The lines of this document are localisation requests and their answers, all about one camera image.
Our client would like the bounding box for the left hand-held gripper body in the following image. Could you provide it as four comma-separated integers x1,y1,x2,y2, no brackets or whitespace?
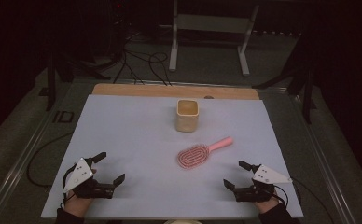
62,157,116,200

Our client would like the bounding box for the beige square cup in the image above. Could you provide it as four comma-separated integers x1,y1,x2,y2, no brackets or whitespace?
174,98,200,133

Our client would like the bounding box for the looped black floor cable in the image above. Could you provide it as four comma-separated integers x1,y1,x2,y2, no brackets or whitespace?
146,51,173,87

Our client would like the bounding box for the aluminium frame rail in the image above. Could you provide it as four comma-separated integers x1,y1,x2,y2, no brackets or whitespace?
0,82,75,224
289,92,358,224

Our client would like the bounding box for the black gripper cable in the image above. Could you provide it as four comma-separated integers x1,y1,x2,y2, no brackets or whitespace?
271,176,336,224
26,132,77,210

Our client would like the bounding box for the person's left hand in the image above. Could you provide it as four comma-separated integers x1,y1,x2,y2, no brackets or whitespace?
64,193,94,218

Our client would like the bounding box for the pink hairbrush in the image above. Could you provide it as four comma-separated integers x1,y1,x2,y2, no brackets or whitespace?
176,135,235,170

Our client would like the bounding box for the person's right hand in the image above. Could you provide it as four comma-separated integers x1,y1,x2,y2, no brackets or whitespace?
253,194,281,215

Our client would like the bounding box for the white metal stand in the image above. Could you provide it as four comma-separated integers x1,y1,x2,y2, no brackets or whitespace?
159,0,261,77

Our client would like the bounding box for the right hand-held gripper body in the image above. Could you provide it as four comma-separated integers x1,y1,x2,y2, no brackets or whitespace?
232,163,294,203

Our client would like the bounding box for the black stand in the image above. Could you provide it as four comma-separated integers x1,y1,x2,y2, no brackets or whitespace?
38,50,112,113
252,31,317,125

